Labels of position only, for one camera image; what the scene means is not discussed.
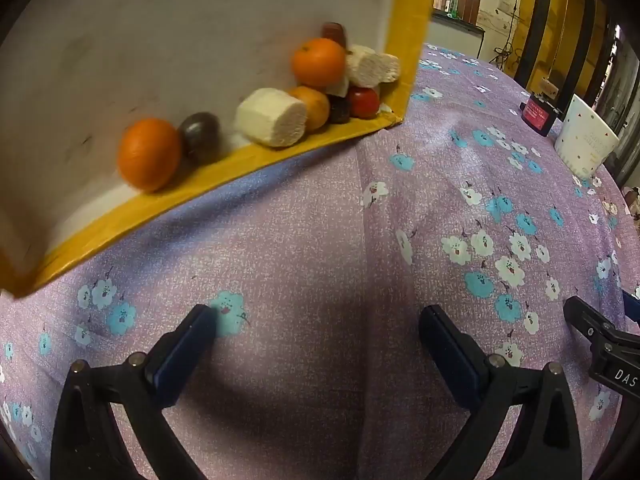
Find red black device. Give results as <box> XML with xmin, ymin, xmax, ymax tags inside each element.
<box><xmin>520</xmin><ymin>91</ymin><xmax>562</xmax><ymax>136</ymax></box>

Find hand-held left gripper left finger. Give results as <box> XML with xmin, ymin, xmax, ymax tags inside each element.
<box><xmin>50</xmin><ymin>304</ymin><xmax>217</xmax><ymax>480</ymax></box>

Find dull orange mandarin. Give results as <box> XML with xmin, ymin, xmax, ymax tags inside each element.
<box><xmin>289</xmin><ymin>86</ymin><xmax>331</xmax><ymax>132</ymax></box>

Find dark red fruit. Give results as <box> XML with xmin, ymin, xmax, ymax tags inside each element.
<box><xmin>321</xmin><ymin>22</ymin><xmax>347</xmax><ymax>47</ymax></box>

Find white cup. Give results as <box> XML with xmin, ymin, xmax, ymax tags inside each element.
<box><xmin>554</xmin><ymin>94</ymin><xmax>621</xmax><ymax>179</ymax></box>

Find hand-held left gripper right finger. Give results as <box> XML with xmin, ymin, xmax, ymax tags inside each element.
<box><xmin>419</xmin><ymin>305</ymin><xmax>584</xmax><ymax>480</ymax></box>

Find black cable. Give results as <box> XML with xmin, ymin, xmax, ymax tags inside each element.
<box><xmin>492</xmin><ymin>7</ymin><xmax>522</xmax><ymax>70</ymax></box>

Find dark purple passion fruit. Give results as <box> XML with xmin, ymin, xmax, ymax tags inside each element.
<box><xmin>327</xmin><ymin>94</ymin><xmax>352</xmax><ymax>125</ymax></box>
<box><xmin>179</xmin><ymin>112</ymin><xmax>222</xmax><ymax>163</ymax></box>

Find white foam tray yellow edges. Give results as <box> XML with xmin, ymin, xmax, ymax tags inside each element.
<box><xmin>0</xmin><ymin>0</ymin><xmax>439</xmax><ymax>302</ymax></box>

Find yellow panelled partition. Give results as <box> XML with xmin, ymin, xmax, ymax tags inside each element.
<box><xmin>515</xmin><ymin>0</ymin><xmax>640</xmax><ymax>111</ymax></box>

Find red tomato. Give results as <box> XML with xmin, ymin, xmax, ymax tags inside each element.
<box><xmin>348</xmin><ymin>86</ymin><xmax>381</xmax><ymax>120</ymax></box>

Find pale sugarcane piece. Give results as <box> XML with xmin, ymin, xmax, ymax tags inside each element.
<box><xmin>346</xmin><ymin>44</ymin><xmax>402</xmax><ymax>88</ymax></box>
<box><xmin>235</xmin><ymin>88</ymin><xmax>308</xmax><ymax>148</ymax></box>

